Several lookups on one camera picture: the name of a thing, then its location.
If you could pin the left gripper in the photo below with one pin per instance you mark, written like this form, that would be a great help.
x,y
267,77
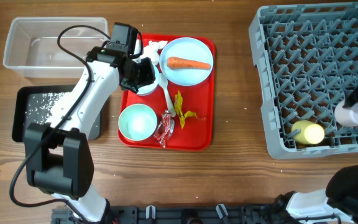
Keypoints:
x,y
148,78

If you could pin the light blue bowl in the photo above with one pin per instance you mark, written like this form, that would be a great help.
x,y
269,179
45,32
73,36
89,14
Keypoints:
x,y
146,90

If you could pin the pink cup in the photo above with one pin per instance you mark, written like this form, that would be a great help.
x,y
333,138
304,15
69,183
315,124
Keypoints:
x,y
347,117

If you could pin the orange carrot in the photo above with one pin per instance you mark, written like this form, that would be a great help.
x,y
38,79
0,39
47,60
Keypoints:
x,y
181,63

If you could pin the green bowl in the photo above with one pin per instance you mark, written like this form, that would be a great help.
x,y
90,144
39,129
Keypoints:
x,y
137,122

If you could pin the yellow cup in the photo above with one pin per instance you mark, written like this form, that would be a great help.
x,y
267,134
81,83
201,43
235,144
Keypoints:
x,y
310,132

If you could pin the white rice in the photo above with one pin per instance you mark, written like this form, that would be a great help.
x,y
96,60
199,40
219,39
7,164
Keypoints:
x,y
38,107

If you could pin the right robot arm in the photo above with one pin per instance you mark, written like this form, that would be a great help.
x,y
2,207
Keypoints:
x,y
339,200

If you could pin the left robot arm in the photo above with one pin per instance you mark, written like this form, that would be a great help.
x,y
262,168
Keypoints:
x,y
57,155

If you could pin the grey dishwasher rack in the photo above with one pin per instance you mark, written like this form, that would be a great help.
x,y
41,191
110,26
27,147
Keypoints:
x,y
307,59

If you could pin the black waste tray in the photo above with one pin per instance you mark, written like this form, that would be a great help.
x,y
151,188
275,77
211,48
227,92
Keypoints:
x,y
18,128

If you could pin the crumpled white tissue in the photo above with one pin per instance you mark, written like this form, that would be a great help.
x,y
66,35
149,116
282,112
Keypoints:
x,y
151,51

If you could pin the white plastic spoon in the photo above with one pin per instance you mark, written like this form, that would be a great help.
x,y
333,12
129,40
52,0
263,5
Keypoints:
x,y
163,83

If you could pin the red serving tray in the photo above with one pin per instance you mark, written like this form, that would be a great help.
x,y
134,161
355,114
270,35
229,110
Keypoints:
x,y
196,134

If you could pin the light blue plate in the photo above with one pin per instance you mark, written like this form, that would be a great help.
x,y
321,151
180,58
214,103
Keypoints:
x,y
190,49

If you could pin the red candy wrapper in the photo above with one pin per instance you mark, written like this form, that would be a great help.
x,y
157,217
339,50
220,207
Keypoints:
x,y
164,129

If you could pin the clear plastic bin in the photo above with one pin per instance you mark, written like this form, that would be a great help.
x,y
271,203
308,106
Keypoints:
x,y
33,45

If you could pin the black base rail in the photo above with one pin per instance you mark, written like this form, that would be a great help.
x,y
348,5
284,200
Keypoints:
x,y
246,214

